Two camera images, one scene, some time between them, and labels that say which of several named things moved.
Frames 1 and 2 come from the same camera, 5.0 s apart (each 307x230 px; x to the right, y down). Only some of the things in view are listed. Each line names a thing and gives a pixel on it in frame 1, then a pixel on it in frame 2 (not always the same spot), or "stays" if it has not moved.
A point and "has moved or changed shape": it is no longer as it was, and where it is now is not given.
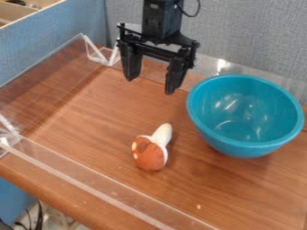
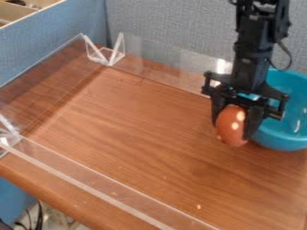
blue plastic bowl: [245, 113] has moved or changed shape
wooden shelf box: [13, 10] stays
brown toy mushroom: [148, 149] to [229, 125]
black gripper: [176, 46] to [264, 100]
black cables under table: [40, 221] stays
